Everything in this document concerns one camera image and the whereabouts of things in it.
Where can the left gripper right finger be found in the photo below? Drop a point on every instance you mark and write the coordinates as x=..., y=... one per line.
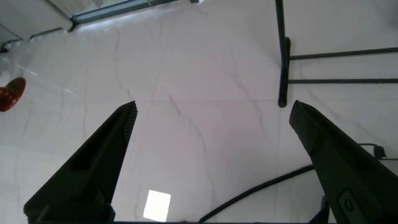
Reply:
x=332, y=171

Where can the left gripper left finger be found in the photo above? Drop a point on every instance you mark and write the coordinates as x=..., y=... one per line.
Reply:
x=90, y=186

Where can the black clothes rack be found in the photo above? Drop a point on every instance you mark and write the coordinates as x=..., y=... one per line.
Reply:
x=282, y=62

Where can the red round stand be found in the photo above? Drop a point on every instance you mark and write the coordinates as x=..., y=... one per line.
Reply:
x=11, y=95

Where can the window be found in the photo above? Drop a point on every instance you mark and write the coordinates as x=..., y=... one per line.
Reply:
x=109, y=11

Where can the white curtain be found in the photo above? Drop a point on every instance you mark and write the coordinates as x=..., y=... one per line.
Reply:
x=31, y=15

